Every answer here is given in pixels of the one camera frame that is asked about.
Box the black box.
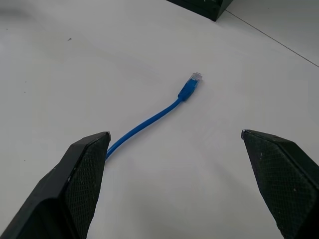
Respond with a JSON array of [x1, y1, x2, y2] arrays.
[[166, 0, 235, 22]]

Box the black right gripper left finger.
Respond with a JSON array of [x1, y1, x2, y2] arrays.
[[0, 131, 111, 239]]

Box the blue ethernet cable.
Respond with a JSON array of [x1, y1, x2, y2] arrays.
[[106, 71, 204, 160]]

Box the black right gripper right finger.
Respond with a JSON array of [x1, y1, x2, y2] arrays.
[[240, 129, 319, 239]]

